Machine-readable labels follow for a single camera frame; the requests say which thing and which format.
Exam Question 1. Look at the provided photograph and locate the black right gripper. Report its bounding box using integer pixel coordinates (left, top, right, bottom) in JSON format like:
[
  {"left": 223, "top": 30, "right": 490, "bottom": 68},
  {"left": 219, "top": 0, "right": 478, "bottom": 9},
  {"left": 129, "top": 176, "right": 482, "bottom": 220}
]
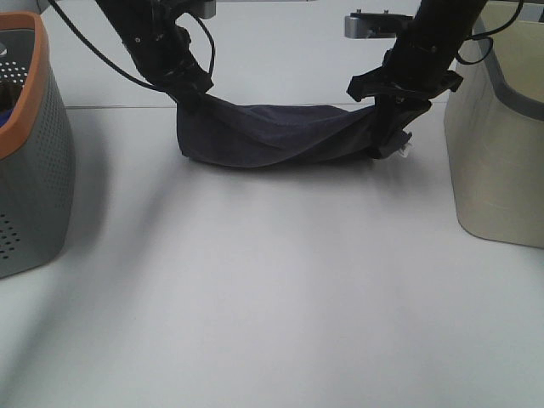
[{"left": 347, "top": 44, "right": 463, "bottom": 102}]

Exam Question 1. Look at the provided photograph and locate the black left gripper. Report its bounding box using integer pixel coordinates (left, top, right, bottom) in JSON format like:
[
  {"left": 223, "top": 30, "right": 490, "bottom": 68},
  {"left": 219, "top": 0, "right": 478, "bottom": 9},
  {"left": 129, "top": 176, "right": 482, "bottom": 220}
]
[{"left": 144, "top": 55, "right": 213, "bottom": 106}]

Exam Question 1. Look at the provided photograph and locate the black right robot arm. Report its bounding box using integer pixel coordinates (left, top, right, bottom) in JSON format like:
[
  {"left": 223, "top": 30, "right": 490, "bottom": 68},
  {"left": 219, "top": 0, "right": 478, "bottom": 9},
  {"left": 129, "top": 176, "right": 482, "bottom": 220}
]
[{"left": 344, "top": 1, "right": 485, "bottom": 102}]

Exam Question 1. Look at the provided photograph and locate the grey basket with orange rim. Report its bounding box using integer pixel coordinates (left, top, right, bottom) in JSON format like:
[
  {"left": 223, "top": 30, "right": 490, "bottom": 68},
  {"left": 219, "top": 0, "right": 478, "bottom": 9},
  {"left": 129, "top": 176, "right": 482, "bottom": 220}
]
[{"left": 1, "top": 11, "right": 76, "bottom": 277}]

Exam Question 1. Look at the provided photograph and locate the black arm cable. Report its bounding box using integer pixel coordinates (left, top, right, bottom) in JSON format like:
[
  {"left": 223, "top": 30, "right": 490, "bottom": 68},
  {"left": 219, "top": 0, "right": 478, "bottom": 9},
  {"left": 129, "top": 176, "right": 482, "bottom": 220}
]
[{"left": 47, "top": 0, "right": 217, "bottom": 91}]

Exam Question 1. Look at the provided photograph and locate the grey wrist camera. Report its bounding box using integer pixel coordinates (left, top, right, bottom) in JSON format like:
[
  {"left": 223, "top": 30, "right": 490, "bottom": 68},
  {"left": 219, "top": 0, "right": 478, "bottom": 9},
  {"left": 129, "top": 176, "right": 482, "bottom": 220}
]
[
  {"left": 344, "top": 10, "right": 414, "bottom": 39},
  {"left": 189, "top": 0, "right": 217, "bottom": 20}
]

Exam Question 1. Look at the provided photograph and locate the dark navy towel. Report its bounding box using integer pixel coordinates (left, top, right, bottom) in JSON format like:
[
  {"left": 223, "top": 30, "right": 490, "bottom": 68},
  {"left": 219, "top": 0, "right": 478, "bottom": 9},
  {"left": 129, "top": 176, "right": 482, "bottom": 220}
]
[{"left": 176, "top": 92, "right": 414, "bottom": 169}]

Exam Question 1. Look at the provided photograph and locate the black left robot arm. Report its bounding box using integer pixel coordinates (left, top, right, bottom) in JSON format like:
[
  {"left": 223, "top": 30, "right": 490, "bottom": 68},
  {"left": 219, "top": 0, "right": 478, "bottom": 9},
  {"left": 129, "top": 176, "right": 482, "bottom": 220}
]
[{"left": 97, "top": 1, "right": 215, "bottom": 113}]

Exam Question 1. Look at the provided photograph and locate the beige basket with grey rim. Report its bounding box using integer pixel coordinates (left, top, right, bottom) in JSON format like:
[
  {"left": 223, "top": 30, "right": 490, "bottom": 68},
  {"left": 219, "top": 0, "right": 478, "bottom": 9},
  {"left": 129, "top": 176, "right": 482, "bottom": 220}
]
[{"left": 444, "top": 1, "right": 543, "bottom": 247}]

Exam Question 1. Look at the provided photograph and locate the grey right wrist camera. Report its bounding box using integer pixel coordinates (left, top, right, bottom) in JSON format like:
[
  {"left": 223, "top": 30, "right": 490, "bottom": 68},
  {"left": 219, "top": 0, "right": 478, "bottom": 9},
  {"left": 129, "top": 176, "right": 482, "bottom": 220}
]
[{"left": 344, "top": 10, "right": 414, "bottom": 39}]

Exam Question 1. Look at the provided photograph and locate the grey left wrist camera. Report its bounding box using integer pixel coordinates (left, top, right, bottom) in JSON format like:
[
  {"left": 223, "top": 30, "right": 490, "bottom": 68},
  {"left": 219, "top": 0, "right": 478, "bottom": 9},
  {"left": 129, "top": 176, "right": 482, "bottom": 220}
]
[{"left": 189, "top": 0, "right": 217, "bottom": 20}]

